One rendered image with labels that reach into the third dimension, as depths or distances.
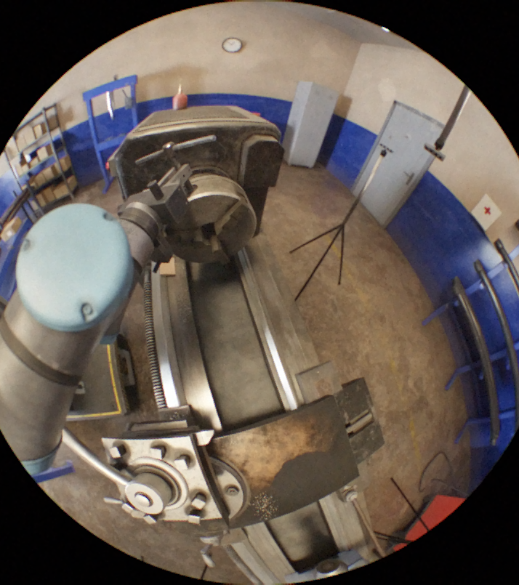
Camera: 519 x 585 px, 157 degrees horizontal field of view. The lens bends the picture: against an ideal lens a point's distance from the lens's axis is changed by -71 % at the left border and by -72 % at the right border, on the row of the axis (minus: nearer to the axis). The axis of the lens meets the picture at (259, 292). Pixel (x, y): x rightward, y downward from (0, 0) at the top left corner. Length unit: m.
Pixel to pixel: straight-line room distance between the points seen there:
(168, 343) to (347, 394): 0.60
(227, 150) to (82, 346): 0.58
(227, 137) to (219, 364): 0.75
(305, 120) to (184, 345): 3.83
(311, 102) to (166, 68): 2.48
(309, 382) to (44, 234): 0.63
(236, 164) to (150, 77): 3.43
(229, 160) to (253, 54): 3.56
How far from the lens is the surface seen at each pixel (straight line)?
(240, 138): 0.61
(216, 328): 0.75
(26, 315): 0.15
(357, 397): 0.71
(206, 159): 0.61
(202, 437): 0.36
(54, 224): 0.15
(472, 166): 3.20
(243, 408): 0.72
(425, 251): 3.28
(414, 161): 3.42
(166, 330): 0.65
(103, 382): 1.38
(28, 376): 0.16
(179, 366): 0.63
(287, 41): 4.34
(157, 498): 0.31
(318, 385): 0.62
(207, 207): 0.45
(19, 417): 0.18
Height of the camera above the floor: 1.44
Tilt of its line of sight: 59 degrees down
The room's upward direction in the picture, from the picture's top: 18 degrees clockwise
